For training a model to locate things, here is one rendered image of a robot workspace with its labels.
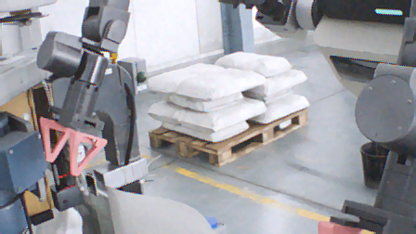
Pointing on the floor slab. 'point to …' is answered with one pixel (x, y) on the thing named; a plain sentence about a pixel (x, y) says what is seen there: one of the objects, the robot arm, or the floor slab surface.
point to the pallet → (221, 155)
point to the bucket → (373, 162)
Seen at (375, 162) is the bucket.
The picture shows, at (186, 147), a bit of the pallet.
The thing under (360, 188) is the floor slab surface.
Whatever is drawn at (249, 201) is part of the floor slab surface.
